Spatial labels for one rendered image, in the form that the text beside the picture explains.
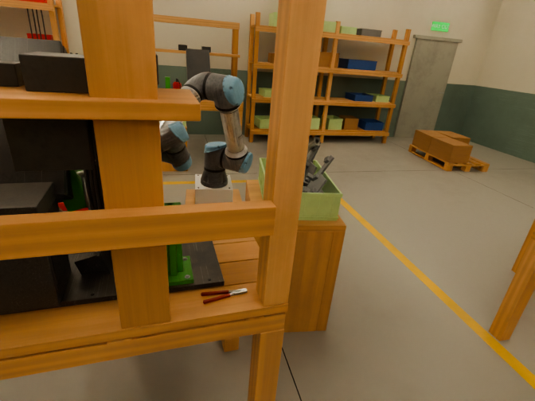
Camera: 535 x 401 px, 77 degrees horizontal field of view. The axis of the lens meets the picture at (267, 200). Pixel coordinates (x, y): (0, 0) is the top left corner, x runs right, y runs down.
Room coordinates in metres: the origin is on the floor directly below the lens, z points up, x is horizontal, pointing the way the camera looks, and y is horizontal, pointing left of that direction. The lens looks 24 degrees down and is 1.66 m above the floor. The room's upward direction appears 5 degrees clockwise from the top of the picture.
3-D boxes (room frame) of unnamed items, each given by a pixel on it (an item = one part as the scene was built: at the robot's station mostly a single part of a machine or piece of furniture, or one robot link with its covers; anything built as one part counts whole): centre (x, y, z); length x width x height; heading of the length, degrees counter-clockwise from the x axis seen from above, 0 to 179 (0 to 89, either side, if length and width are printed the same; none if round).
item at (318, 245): (1.97, -0.15, 0.39); 0.68 x 0.52 x 0.79; 9
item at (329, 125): (6.95, -0.93, 1.12); 3.01 x 0.54 x 2.23; 107
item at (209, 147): (1.74, 0.30, 1.12); 0.13 x 0.12 x 0.14; 71
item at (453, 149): (6.16, -3.26, 0.22); 1.20 x 0.81 x 0.44; 12
